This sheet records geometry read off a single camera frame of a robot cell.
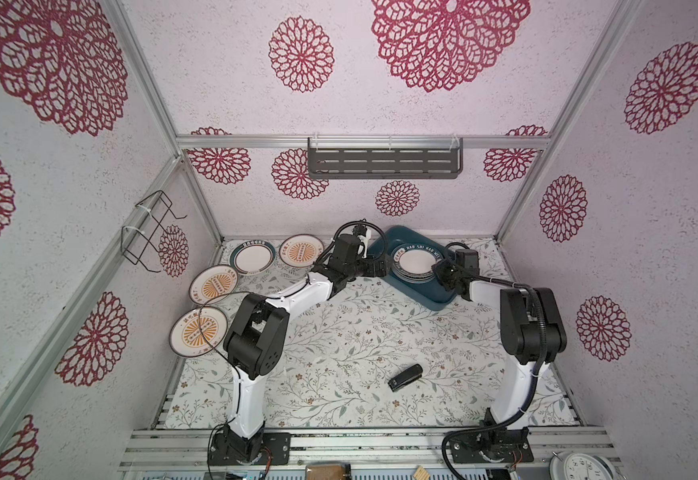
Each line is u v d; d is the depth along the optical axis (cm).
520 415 60
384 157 96
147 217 78
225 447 74
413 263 108
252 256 114
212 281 106
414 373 83
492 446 67
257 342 52
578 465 69
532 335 53
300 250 117
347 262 73
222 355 52
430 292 103
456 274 89
